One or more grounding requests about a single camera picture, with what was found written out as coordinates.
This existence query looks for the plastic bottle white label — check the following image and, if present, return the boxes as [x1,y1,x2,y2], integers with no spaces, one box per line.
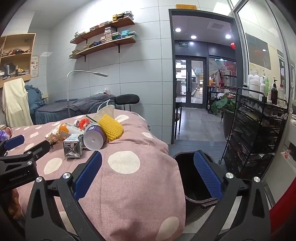
[59,123,85,137]

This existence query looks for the row of small boxes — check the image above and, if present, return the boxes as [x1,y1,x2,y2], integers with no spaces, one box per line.
[74,11,134,39]

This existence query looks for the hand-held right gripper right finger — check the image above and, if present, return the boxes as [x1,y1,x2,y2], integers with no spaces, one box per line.
[193,150,271,241]

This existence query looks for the blue quilted cloth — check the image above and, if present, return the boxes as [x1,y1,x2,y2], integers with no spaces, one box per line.
[24,85,45,112]

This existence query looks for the wall poster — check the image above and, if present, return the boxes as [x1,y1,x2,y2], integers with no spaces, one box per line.
[31,55,40,78]

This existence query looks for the black door frame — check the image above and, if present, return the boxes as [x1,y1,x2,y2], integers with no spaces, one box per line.
[168,9,243,145]

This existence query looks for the cream coat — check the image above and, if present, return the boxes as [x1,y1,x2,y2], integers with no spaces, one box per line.
[2,78,34,128]

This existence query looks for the black wire rolling cart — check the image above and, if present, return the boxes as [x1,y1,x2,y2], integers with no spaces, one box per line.
[218,88,289,180]

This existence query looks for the white pump bottle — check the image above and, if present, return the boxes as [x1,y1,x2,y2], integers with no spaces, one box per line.
[259,70,267,101]

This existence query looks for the clear bottle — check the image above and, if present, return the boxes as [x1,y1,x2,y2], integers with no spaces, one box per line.
[277,84,285,107]

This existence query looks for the silver drink carton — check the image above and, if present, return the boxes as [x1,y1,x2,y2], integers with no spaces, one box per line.
[63,134,84,158]

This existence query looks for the dark brown trash bin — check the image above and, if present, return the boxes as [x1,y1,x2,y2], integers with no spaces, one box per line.
[172,150,228,225]

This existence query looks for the wooden wall shelf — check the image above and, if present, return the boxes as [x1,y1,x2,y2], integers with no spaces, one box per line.
[69,36,137,62]
[70,17,136,45]

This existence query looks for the translucent plastic cup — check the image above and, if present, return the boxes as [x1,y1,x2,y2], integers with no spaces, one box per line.
[97,104,116,120]

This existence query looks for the dark plant pot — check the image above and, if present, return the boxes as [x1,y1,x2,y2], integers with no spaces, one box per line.
[222,109,235,141]

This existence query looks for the grey massage bed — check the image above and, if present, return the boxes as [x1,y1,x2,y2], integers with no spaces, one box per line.
[35,93,116,126]

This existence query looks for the purple wrapper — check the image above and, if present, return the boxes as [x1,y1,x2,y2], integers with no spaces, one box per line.
[0,129,11,142]

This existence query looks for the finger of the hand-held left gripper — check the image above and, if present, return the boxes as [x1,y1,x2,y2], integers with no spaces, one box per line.
[0,135,25,158]
[6,140,52,163]

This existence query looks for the yellow foam fruit net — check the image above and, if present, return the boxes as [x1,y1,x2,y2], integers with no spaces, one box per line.
[97,113,124,142]

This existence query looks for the pink polka dot blanket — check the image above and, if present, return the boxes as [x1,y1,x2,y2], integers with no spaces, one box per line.
[5,109,186,241]

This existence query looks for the wooden wall cabinet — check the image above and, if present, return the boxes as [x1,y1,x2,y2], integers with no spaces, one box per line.
[0,33,36,88]

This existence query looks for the green potted plant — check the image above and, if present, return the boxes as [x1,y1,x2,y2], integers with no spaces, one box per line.
[211,91,236,115]

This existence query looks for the glass double door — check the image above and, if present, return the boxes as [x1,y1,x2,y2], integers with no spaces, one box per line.
[174,56,207,109]

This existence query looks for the purple paper cup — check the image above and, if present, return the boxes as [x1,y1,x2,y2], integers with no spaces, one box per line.
[83,123,109,151]

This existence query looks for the white floor lamp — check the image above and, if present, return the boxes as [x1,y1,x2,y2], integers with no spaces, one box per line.
[67,70,109,116]

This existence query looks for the wall shelves with boxes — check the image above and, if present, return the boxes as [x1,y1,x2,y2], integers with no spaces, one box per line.
[69,26,138,56]

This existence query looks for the dark pump bottle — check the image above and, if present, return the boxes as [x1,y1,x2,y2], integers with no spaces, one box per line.
[270,79,278,105]

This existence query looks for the red and white wrapper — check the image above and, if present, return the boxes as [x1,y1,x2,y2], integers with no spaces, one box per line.
[76,118,92,129]

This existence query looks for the black side table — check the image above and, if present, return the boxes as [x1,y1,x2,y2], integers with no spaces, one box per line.
[174,97,184,140]

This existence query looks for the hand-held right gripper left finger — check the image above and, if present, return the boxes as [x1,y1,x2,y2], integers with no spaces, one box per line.
[25,151,103,241]

